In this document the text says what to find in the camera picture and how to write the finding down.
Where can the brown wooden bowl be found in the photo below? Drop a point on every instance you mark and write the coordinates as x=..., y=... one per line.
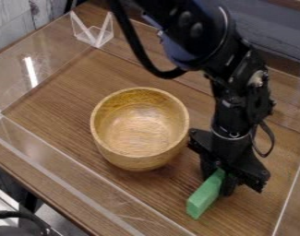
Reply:
x=140, y=127

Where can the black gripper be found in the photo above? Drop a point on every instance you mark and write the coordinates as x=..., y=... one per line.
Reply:
x=232, y=155

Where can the clear acrylic enclosure wall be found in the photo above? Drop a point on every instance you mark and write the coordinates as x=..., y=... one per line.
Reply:
x=56, y=77

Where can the green rectangular block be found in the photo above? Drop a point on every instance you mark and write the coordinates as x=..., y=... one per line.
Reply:
x=206, y=195

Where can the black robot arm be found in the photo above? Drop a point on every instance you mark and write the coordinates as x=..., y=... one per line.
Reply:
x=203, y=42

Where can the clear acrylic corner bracket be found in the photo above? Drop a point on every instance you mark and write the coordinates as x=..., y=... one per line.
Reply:
x=96, y=36

